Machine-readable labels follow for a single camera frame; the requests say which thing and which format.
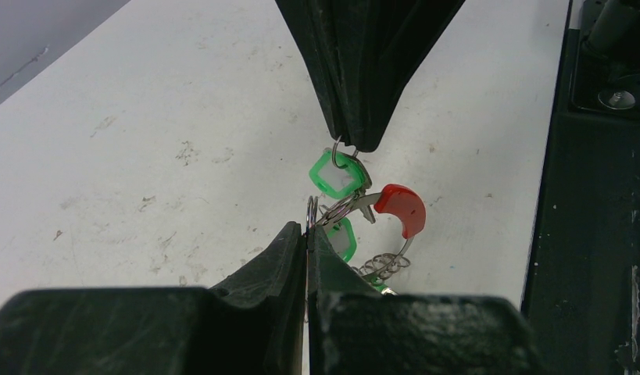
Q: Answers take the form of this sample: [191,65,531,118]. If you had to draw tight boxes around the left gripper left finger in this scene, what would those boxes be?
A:
[0,222,306,374]

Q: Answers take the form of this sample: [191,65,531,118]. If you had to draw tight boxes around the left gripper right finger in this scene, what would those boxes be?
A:
[307,227,545,374]

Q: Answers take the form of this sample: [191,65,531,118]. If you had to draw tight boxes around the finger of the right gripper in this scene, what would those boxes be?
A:
[350,1,463,152]
[276,0,355,145]

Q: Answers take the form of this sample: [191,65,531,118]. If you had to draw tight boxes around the key with green tag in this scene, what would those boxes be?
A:
[309,137,372,225]
[327,217,357,263]

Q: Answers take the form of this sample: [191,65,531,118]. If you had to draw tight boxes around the metal keyring with red handle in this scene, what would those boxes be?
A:
[306,184,427,295]

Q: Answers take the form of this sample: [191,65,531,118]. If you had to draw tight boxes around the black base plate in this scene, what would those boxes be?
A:
[521,1,640,374]

